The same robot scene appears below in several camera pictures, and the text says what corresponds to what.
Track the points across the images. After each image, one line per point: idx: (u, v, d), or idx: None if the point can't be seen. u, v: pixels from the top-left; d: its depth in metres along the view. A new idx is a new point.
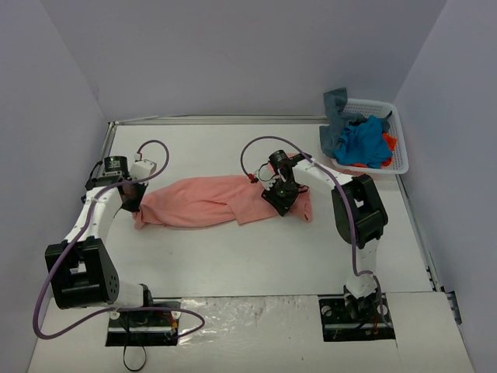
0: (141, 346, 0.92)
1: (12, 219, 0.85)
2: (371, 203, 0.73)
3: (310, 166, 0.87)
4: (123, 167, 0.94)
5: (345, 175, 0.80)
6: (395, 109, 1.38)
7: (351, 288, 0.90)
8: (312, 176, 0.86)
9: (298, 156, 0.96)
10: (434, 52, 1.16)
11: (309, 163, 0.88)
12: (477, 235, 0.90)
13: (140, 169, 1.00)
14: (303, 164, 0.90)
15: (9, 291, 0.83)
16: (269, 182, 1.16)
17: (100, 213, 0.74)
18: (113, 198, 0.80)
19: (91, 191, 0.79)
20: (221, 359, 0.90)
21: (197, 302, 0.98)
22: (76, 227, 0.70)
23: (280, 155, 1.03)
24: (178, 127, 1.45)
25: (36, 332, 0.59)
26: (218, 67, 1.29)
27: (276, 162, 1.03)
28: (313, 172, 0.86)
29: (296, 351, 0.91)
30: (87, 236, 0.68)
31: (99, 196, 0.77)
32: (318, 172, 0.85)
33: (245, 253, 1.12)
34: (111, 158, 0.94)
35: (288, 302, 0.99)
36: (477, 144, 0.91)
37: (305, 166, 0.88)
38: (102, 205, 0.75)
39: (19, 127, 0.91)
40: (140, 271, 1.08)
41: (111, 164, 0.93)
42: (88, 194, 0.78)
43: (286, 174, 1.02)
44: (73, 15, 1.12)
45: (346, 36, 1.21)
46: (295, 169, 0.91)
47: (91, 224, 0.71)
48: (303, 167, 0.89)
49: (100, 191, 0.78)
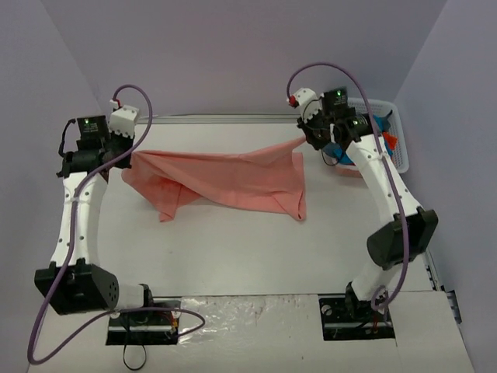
0: (141, 345, 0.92)
1: (12, 220, 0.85)
2: (419, 238, 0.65)
3: (374, 157, 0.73)
4: (102, 129, 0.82)
5: (411, 196, 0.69)
6: (395, 109, 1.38)
7: (356, 291, 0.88)
8: (373, 172, 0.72)
9: (364, 124, 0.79)
10: (435, 50, 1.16)
11: (377, 155, 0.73)
12: (478, 234, 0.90)
13: (123, 120, 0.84)
14: (370, 144, 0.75)
15: (9, 291, 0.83)
16: (310, 113, 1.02)
17: (84, 220, 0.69)
18: (96, 190, 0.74)
19: (68, 179, 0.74)
20: (220, 359, 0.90)
21: (197, 301, 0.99)
22: (63, 243, 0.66)
23: (339, 99, 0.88)
24: (178, 126, 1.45)
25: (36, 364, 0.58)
26: (218, 66, 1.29)
27: (331, 103, 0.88)
28: (379, 169, 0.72)
29: (296, 350, 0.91)
30: (77, 257, 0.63)
31: (81, 193, 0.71)
32: (384, 173, 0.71)
33: (245, 252, 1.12)
34: (86, 121, 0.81)
35: (288, 301, 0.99)
36: (478, 143, 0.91)
37: (371, 153, 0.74)
38: (85, 208, 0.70)
39: (19, 126, 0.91)
40: (140, 270, 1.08)
41: (87, 130, 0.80)
42: (68, 187, 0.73)
43: (335, 136, 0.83)
44: (72, 15, 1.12)
45: (346, 34, 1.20)
46: (356, 144, 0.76)
47: (78, 238, 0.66)
48: (365, 151, 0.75)
49: (80, 188, 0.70)
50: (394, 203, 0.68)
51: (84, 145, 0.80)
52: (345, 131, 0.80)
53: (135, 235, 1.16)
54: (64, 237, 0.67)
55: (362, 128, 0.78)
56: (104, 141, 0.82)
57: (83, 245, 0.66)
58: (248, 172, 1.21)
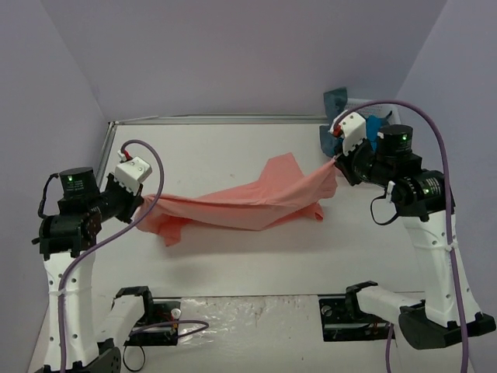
0: (141, 346, 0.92)
1: (12, 220, 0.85)
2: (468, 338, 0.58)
3: (441, 245, 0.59)
4: (89, 186, 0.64)
5: (473, 296, 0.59)
6: (395, 109, 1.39)
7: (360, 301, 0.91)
8: (435, 264, 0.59)
9: (437, 193, 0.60)
10: (435, 50, 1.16)
11: (447, 244, 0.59)
12: (474, 233, 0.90)
13: (126, 176, 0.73)
14: (438, 225, 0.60)
15: (8, 291, 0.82)
16: (352, 145, 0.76)
17: (76, 313, 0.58)
18: (85, 272, 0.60)
19: (50, 261, 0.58)
20: (220, 360, 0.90)
21: (197, 302, 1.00)
22: (55, 342, 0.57)
23: (405, 144, 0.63)
24: (178, 126, 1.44)
25: None
26: (217, 66, 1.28)
27: (394, 149, 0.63)
28: (443, 262, 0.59)
29: (296, 350, 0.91)
30: (72, 360, 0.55)
31: (67, 283, 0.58)
32: (446, 267, 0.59)
33: (245, 254, 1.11)
34: (70, 178, 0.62)
35: (288, 301, 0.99)
36: (477, 142, 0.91)
37: (438, 238, 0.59)
38: (74, 300, 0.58)
39: (19, 126, 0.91)
40: (140, 273, 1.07)
41: (71, 189, 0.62)
42: (51, 273, 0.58)
43: (399, 199, 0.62)
44: (73, 15, 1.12)
45: (346, 33, 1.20)
46: (422, 222, 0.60)
47: (70, 337, 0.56)
48: (429, 235, 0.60)
49: (65, 277, 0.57)
50: (453, 306, 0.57)
51: (67, 209, 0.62)
52: (410, 196, 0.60)
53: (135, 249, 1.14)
54: (55, 336, 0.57)
55: (433, 198, 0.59)
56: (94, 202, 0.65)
57: (76, 347, 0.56)
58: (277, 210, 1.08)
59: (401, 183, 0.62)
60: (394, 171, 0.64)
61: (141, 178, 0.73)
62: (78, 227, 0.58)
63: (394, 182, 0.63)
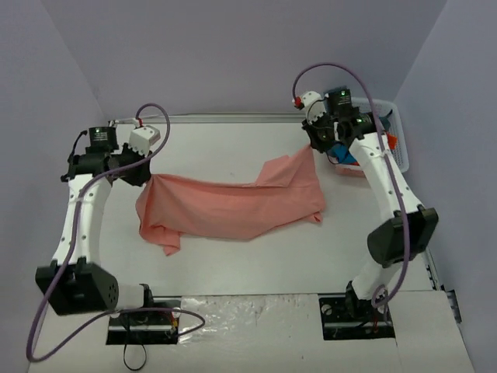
0: (141, 344, 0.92)
1: (12, 220, 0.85)
2: (418, 237, 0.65)
3: (377, 155, 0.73)
4: (111, 140, 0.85)
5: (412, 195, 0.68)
6: (395, 107, 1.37)
7: (356, 288, 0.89)
8: (375, 169, 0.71)
9: (368, 122, 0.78)
10: (436, 49, 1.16)
11: (380, 151, 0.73)
12: (478, 234, 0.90)
13: (136, 137, 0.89)
14: (373, 142, 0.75)
15: (9, 291, 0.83)
16: (314, 116, 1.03)
17: (88, 219, 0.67)
18: (100, 193, 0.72)
19: (74, 182, 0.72)
20: (220, 358, 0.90)
21: (197, 301, 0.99)
22: (64, 242, 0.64)
23: (344, 98, 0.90)
24: (178, 125, 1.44)
25: (27, 357, 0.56)
26: (217, 66, 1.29)
27: (336, 103, 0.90)
28: (380, 166, 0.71)
29: (296, 350, 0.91)
30: (78, 257, 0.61)
31: (85, 194, 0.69)
32: (385, 171, 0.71)
33: (245, 252, 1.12)
34: (97, 130, 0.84)
35: (288, 301, 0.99)
36: (478, 141, 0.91)
37: (373, 151, 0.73)
38: (88, 207, 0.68)
39: (19, 127, 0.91)
40: (140, 271, 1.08)
41: (97, 138, 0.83)
42: (74, 188, 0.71)
43: (342, 133, 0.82)
44: (73, 15, 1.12)
45: (347, 33, 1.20)
46: (359, 142, 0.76)
47: (79, 238, 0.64)
48: (367, 149, 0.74)
49: (85, 187, 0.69)
50: (394, 200, 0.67)
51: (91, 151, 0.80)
52: (348, 127, 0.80)
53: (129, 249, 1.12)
54: (67, 236, 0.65)
55: (366, 126, 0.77)
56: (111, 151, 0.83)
57: (85, 245, 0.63)
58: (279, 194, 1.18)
59: (343, 120, 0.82)
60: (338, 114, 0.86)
61: (151, 141, 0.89)
62: (100, 161, 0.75)
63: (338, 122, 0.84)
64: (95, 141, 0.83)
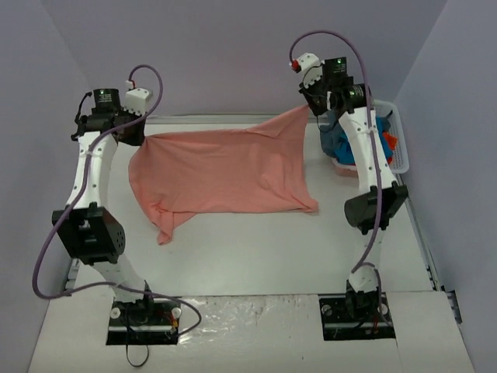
0: (142, 344, 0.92)
1: (13, 220, 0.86)
2: (388, 207, 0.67)
3: (363, 131, 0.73)
4: (115, 101, 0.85)
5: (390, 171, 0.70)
6: (395, 109, 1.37)
7: (352, 280, 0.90)
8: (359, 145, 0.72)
9: (361, 94, 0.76)
10: (436, 50, 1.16)
11: (366, 127, 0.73)
12: (478, 234, 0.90)
13: (132, 98, 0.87)
14: (362, 117, 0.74)
15: (10, 291, 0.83)
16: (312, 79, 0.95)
17: (97, 170, 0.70)
18: (107, 150, 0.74)
19: (83, 138, 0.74)
20: (221, 358, 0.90)
21: (197, 301, 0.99)
22: (76, 187, 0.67)
23: (338, 67, 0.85)
24: (178, 127, 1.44)
25: (35, 291, 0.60)
26: (218, 67, 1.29)
27: (331, 71, 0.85)
28: (365, 143, 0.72)
29: (296, 350, 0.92)
30: (88, 201, 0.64)
31: (94, 148, 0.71)
32: (368, 147, 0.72)
33: (245, 252, 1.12)
34: (102, 92, 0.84)
35: (288, 301, 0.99)
36: (478, 142, 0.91)
37: (361, 126, 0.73)
38: (98, 160, 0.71)
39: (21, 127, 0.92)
40: (140, 271, 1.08)
41: (102, 99, 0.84)
42: (83, 144, 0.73)
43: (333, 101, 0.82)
44: (74, 16, 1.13)
45: (346, 34, 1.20)
46: (349, 115, 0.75)
47: (90, 186, 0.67)
48: (355, 123, 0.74)
49: (94, 143, 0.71)
50: (372, 175, 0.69)
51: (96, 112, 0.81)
52: (341, 99, 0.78)
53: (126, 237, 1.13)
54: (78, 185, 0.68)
55: (357, 99, 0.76)
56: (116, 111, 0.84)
57: (95, 192, 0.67)
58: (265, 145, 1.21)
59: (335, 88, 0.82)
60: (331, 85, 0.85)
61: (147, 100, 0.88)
62: (106, 120, 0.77)
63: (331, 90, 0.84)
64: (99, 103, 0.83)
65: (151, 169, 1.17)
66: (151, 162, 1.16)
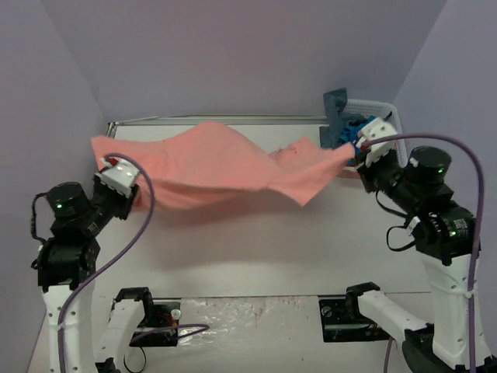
0: (141, 346, 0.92)
1: (12, 219, 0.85)
2: None
3: (460, 291, 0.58)
4: (80, 210, 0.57)
5: (485, 341, 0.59)
6: (395, 109, 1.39)
7: (362, 308, 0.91)
8: (452, 309, 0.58)
9: (463, 233, 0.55)
10: (436, 50, 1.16)
11: (467, 291, 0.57)
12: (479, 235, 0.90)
13: (112, 181, 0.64)
14: (460, 271, 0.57)
15: (8, 290, 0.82)
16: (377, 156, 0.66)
17: (73, 343, 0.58)
18: (85, 301, 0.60)
19: (49, 294, 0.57)
20: (220, 360, 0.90)
21: (197, 302, 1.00)
22: (53, 371, 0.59)
23: (439, 176, 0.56)
24: (178, 127, 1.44)
25: None
26: (218, 67, 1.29)
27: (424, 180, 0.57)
28: (460, 307, 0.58)
29: (296, 351, 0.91)
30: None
31: (66, 316, 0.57)
32: (463, 313, 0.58)
33: (245, 253, 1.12)
34: (59, 204, 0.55)
35: (288, 303, 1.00)
36: (480, 144, 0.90)
37: (458, 284, 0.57)
38: (72, 331, 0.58)
39: (19, 126, 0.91)
40: (141, 272, 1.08)
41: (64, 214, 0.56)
42: (50, 305, 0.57)
43: (415, 228, 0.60)
44: (73, 15, 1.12)
45: (347, 33, 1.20)
46: (445, 266, 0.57)
47: (71, 368, 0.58)
48: (450, 279, 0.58)
49: (63, 314, 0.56)
50: (463, 350, 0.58)
51: (62, 232, 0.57)
52: (433, 235, 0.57)
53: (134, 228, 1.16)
54: (55, 369, 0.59)
55: (460, 241, 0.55)
56: (91, 220, 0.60)
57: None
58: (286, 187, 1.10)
59: (427, 219, 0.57)
60: (422, 203, 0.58)
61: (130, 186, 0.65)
62: (77, 258, 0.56)
63: (419, 217, 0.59)
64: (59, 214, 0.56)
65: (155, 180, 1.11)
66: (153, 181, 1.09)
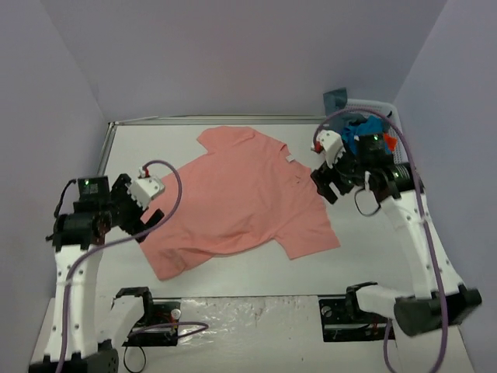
0: (141, 346, 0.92)
1: (12, 221, 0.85)
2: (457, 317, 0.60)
3: (415, 221, 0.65)
4: (103, 190, 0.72)
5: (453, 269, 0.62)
6: (395, 109, 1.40)
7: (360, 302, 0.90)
8: (412, 237, 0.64)
9: (405, 176, 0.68)
10: (435, 51, 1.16)
11: (419, 217, 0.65)
12: (478, 236, 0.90)
13: (140, 189, 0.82)
14: (411, 203, 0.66)
15: (9, 291, 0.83)
16: (335, 157, 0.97)
17: (80, 299, 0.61)
18: (94, 263, 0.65)
19: (60, 253, 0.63)
20: (220, 360, 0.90)
21: (197, 302, 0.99)
22: (55, 330, 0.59)
23: (375, 144, 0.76)
24: (178, 127, 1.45)
25: None
26: (217, 67, 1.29)
27: (366, 148, 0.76)
28: (418, 234, 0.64)
29: (296, 350, 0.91)
30: (73, 350, 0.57)
31: (74, 273, 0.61)
32: (423, 239, 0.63)
33: (245, 254, 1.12)
34: (86, 181, 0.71)
35: (288, 302, 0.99)
36: (480, 144, 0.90)
37: (411, 214, 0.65)
38: (78, 287, 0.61)
39: (19, 127, 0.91)
40: (143, 272, 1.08)
41: (87, 190, 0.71)
42: (60, 264, 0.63)
43: (371, 184, 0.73)
44: (72, 16, 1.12)
45: (346, 33, 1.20)
46: (395, 200, 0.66)
47: (72, 327, 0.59)
48: (404, 210, 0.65)
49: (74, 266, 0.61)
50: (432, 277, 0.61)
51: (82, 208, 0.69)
52: (383, 182, 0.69)
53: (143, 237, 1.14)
54: (57, 325, 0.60)
55: (402, 180, 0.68)
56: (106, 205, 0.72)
57: (77, 338, 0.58)
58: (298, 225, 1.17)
59: (375, 173, 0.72)
60: (372, 167, 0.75)
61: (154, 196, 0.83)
62: (89, 224, 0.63)
63: (370, 172, 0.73)
64: (83, 194, 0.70)
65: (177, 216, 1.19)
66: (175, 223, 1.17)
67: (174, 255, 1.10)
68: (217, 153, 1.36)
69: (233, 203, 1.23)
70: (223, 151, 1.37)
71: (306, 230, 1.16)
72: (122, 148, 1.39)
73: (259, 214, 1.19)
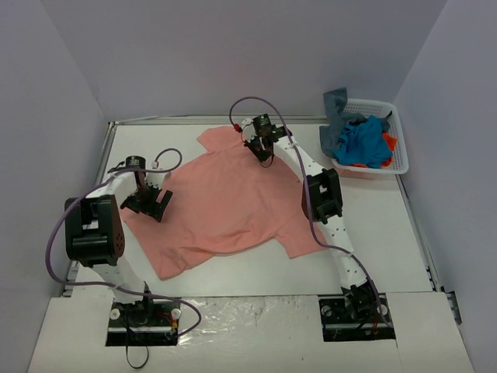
0: (142, 346, 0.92)
1: (12, 221, 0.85)
2: (332, 192, 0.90)
3: (290, 148, 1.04)
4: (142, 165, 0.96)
5: (315, 166, 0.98)
6: (395, 109, 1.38)
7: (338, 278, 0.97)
8: (290, 156, 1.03)
9: (280, 130, 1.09)
10: (435, 50, 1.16)
11: (290, 144, 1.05)
12: (477, 235, 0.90)
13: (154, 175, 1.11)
14: (285, 141, 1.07)
15: (9, 291, 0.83)
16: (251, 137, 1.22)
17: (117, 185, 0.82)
18: (129, 180, 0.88)
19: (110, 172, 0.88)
20: (220, 360, 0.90)
21: (197, 302, 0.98)
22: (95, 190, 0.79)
23: (264, 119, 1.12)
24: (178, 127, 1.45)
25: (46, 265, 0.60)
26: (217, 67, 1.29)
27: (261, 125, 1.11)
28: (291, 152, 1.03)
29: (296, 351, 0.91)
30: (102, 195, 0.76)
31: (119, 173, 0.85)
32: (294, 155, 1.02)
33: (245, 253, 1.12)
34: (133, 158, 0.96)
35: (288, 302, 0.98)
36: (479, 143, 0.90)
37: (287, 145, 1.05)
38: (119, 180, 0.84)
39: (19, 127, 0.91)
40: (144, 269, 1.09)
41: (132, 162, 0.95)
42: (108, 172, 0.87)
43: (266, 143, 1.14)
44: (73, 17, 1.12)
45: (346, 33, 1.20)
46: (277, 144, 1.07)
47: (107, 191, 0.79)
48: (283, 145, 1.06)
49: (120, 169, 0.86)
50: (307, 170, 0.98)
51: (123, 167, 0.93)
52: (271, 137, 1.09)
53: (147, 238, 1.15)
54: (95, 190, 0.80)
55: (279, 132, 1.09)
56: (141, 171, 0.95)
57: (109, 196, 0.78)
58: (299, 224, 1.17)
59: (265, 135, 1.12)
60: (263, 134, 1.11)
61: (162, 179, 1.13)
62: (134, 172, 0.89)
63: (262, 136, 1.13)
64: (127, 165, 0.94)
65: (178, 215, 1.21)
66: (176, 220, 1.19)
67: (175, 254, 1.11)
68: (218, 154, 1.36)
69: (236, 202, 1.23)
70: (224, 151, 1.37)
71: (307, 230, 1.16)
72: (122, 148, 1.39)
73: (258, 214, 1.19)
